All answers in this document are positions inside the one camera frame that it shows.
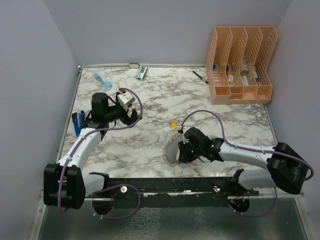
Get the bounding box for items in organizer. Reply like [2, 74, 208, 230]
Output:
[225, 55, 260, 86]

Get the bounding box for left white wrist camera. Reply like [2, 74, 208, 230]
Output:
[117, 92, 136, 109]

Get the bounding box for orange desk file organizer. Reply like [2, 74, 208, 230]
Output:
[205, 26, 278, 105]

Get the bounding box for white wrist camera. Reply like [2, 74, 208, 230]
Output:
[177, 129, 186, 143]
[117, 92, 136, 109]

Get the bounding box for yellow key tag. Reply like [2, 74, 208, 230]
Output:
[171, 121, 178, 130]

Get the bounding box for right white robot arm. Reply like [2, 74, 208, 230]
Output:
[173, 127, 309, 196]

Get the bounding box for blue packaged item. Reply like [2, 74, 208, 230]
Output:
[93, 73, 113, 92]

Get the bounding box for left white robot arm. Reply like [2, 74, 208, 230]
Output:
[43, 87, 143, 214]

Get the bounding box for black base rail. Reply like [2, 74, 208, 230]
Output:
[84, 172, 259, 209]

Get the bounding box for purple cable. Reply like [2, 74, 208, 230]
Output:
[57, 87, 144, 221]
[180, 109, 315, 217]

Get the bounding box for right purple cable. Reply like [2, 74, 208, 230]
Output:
[180, 109, 315, 217]

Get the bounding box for beige wall clip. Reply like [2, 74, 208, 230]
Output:
[128, 63, 140, 69]

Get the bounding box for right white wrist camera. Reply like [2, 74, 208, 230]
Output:
[177, 129, 186, 143]

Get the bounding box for light blue white stapler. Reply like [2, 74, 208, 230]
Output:
[136, 65, 148, 81]

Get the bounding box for black pen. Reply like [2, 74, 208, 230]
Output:
[192, 70, 209, 84]

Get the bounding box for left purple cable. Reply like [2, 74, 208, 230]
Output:
[57, 87, 144, 221]

